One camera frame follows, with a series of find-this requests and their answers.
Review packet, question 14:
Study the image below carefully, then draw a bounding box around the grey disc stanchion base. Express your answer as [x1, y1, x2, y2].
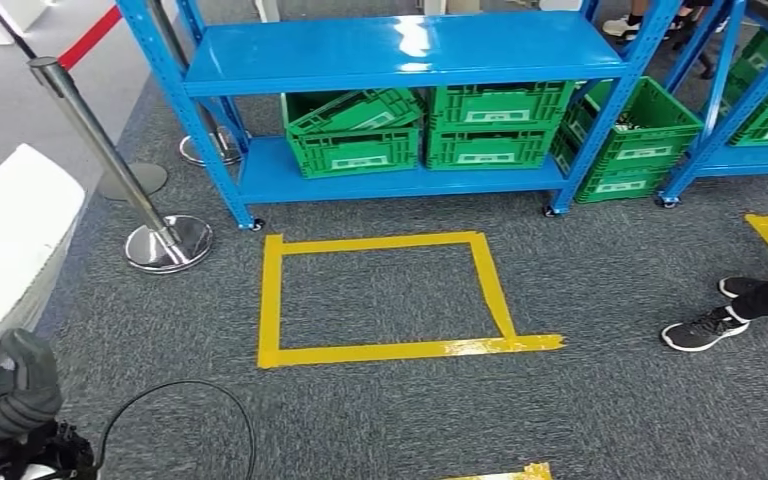
[97, 162, 169, 202]

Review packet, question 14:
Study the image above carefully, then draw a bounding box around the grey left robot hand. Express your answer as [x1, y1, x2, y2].
[0, 329, 65, 420]

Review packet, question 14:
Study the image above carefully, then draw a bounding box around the black barrier belt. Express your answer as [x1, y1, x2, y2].
[0, 0, 39, 61]

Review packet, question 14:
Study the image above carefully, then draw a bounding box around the red barrier belt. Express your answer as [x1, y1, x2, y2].
[57, 5, 124, 72]

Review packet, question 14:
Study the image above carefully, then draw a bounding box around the blue metal shelf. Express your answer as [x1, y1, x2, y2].
[655, 0, 768, 210]
[115, 0, 683, 232]

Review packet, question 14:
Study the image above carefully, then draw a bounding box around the white plastic shell part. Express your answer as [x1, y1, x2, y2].
[0, 143, 87, 380]

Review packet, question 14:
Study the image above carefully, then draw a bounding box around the chrome barrier stanchion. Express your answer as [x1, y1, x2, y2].
[27, 56, 215, 276]
[145, 0, 253, 168]

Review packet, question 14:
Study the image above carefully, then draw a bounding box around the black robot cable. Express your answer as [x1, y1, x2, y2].
[92, 379, 257, 480]

